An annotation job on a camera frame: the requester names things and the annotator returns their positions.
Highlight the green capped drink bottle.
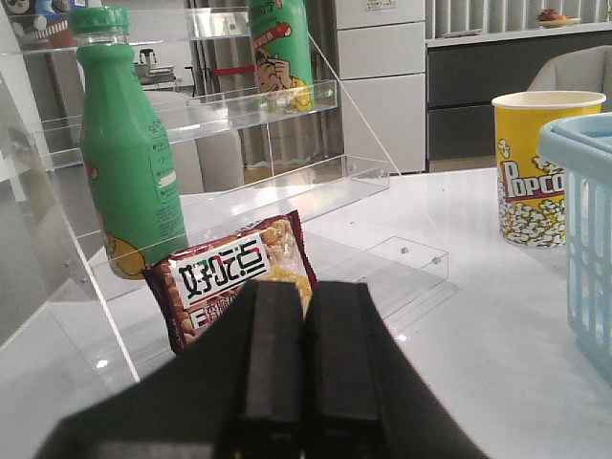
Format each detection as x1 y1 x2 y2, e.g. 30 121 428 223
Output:
68 6 187 280

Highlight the clear acrylic display shelf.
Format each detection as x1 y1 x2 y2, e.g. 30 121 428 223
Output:
0 0 450 383

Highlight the fruit bowl on sideboard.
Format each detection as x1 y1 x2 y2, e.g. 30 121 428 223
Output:
535 9 581 29

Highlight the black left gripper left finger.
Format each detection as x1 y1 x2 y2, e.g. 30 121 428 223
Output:
213 281 303 458

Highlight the dark grey sideboard cabinet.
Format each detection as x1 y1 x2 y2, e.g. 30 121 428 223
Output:
426 26 611 162

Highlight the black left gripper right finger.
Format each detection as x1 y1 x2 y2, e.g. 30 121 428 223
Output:
304 281 485 458

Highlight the light blue plastic basket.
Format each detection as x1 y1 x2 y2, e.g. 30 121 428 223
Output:
537 112 611 383

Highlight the dark red snack packet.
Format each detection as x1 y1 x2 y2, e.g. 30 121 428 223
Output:
142 210 317 353

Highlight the white drawer cabinet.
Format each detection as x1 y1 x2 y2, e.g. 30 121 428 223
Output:
336 1 426 173

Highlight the grey armchair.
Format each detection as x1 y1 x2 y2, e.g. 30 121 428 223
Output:
528 45 611 113

